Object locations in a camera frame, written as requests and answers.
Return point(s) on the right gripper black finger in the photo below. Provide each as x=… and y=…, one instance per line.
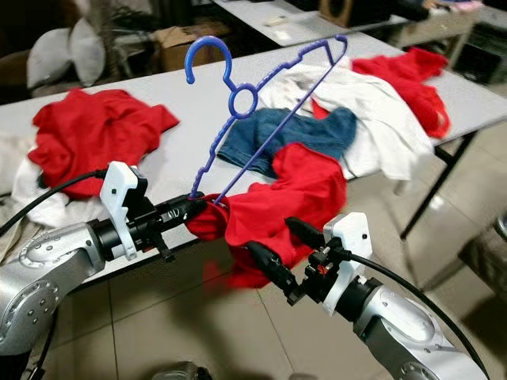
x=309, y=233
x=275, y=271

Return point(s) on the red printed t-shirt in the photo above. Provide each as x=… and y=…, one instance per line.
x=293, y=190

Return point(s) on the purple plastic clothes hanger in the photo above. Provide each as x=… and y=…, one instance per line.
x=189, y=65

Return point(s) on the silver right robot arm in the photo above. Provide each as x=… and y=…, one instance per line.
x=412, y=332

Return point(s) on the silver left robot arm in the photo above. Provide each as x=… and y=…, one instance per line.
x=47, y=277

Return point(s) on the grey table black legs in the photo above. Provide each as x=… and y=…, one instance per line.
x=174, y=162

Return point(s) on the blue denim jeans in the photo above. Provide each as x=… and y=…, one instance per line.
x=317, y=131

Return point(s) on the crumpled white garment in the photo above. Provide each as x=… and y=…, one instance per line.
x=55, y=206

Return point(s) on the plain red garment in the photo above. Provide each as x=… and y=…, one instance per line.
x=95, y=134
x=404, y=71

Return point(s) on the loose white t-shirt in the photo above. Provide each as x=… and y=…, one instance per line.
x=372, y=119

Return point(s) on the grey robot left leg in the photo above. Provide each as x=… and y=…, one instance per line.
x=182, y=371

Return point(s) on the brown cardboard box printed letter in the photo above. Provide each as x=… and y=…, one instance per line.
x=190, y=49

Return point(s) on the brown plaid metal chair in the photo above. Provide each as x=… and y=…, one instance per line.
x=491, y=245

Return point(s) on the grey white cushion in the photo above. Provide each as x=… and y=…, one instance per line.
x=89, y=49
x=49, y=62

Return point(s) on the white remote control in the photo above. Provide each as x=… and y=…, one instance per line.
x=277, y=20

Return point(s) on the grey desk with electronics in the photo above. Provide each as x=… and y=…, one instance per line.
x=301, y=28

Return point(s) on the wooden black loudspeaker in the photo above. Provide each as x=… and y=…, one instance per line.
x=352, y=9

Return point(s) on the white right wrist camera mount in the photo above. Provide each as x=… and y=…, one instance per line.
x=348, y=237

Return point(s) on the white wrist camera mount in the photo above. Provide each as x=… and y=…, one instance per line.
x=123, y=190
x=348, y=237

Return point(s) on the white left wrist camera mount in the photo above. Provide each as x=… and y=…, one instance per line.
x=123, y=190

